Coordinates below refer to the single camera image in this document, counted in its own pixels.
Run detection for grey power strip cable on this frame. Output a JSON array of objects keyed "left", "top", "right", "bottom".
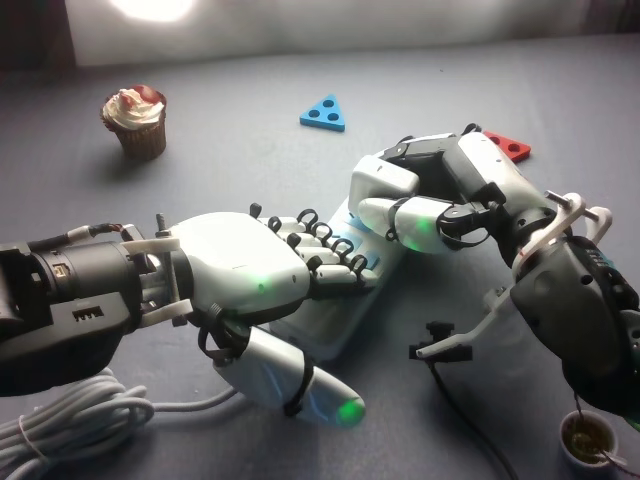
[{"left": 0, "top": 367, "right": 240, "bottom": 464}]

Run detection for white backdrop sheet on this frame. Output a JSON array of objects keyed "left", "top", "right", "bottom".
[{"left": 67, "top": 0, "right": 640, "bottom": 67}]

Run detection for blue triangle three holes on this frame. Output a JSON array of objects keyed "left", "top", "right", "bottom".
[{"left": 298, "top": 93, "right": 348, "bottom": 135}]

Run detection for grey table cloth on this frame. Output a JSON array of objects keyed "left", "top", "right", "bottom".
[{"left": 0, "top": 42, "right": 640, "bottom": 480}]

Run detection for toy chocolate cupcake white cream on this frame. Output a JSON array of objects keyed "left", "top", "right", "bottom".
[{"left": 99, "top": 84, "right": 169, "bottom": 161}]

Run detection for red triangle three holes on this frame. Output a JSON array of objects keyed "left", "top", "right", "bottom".
[{"left": 482, "top": 129, "right": 532, "bottom": 166}]

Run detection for small white bowl brown food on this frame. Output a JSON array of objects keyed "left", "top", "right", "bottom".
[{"left": 558, "top": 409, "right": 619, "bottom": 469}]

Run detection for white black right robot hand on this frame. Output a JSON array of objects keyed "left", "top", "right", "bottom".
[{"left": 357, "top": 124, "right": 556, "bottom": 256}]

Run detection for small white spoon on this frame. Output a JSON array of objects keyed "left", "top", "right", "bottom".
[{"left": 597, "top": 447, "right": 634, "bottom": 474}]

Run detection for white power strip blue sockets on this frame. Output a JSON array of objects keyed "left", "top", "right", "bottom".
[{"left": 269, "top": 197, "right": 407, "bottom": 362}]

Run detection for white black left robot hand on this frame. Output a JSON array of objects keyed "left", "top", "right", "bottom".
[{"left": 167, "top": 202, "right": 384, "bottom": 430}]

